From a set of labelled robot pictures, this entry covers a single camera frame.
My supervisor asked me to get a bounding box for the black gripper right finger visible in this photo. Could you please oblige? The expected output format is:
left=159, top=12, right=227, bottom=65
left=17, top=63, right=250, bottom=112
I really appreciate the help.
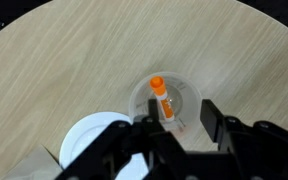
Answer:
left=199, top=98, right=288, bottom=180

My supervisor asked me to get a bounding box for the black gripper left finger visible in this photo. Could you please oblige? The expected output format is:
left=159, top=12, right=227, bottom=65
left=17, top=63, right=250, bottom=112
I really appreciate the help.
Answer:
left=53, top=98, right=198, bottom=180

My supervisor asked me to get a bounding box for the orange marker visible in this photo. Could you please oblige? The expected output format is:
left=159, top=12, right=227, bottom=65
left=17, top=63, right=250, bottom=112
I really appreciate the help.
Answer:
left=149, top=75, right=176, bottom=123

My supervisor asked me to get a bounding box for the clear plastic cup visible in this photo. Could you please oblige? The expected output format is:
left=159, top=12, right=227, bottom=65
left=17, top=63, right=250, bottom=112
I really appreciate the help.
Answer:
left=128, top=71, right=203, bottom=143

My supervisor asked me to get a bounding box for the small white paper plate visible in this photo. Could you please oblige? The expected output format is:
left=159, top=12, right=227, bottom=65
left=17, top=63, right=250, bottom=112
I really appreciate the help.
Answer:
left=58, top=111, right=152, bottom=180

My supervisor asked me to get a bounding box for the brown paper napkin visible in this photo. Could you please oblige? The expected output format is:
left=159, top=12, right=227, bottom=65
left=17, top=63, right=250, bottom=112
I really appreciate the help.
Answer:
left=2, top=144, right=63, bottom=180

